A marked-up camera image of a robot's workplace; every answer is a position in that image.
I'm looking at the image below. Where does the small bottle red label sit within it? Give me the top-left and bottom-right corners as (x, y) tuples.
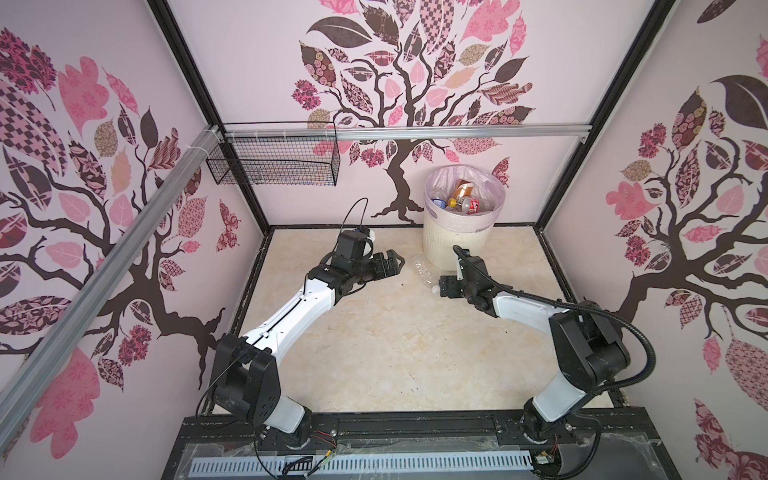
(446, 197), (481, 215)

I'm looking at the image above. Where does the white bin with purple liner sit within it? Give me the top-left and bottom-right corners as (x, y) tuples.
(423, 165), (506, 270)

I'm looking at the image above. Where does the black wire basket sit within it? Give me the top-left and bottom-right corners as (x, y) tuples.
(206, 120), (341, 186)

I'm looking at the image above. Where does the clear crushed bottle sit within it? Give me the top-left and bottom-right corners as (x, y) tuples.
(412, 255), (441, 296)

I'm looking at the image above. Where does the black base frame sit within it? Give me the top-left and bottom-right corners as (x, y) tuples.
(161, 407), (680, 479)

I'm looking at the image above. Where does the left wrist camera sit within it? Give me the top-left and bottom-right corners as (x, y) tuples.
(331, 226), (374, 269)

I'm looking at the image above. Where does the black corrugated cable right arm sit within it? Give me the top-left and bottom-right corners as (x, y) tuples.
(452, 244), (657, 394)

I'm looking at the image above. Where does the aluminium rail wall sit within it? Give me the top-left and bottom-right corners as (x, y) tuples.
(0, 127), (223, 445)
(225, 123), (592, 141)

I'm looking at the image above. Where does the white slotted cable duct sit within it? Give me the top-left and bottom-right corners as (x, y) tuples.
(186, 451), (533, 479)

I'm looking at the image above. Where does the blue label bottle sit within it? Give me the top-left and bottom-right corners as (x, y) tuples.
(430, 190), (449, 210)

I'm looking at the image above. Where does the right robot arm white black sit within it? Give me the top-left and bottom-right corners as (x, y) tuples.
(439, 256), (631, 442)

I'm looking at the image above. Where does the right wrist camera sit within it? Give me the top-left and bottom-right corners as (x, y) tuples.
(453, 245), (471, 282)

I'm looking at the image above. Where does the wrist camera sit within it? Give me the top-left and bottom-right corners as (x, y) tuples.
(331, 226), (374, 269)
(453, 245), (471, 282)

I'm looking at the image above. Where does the aluminium rail left wall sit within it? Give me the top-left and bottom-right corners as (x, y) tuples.
(0, 127), (223, 445)

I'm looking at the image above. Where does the brown coffee bottle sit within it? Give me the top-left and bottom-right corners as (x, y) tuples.
(452, 180), (474, 200)

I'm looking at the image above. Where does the aluminium rail back wall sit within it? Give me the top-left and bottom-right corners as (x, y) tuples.
(225, 123), (592, 141)

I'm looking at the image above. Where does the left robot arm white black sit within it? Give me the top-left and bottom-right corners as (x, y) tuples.
(205, 250), (405, 445)

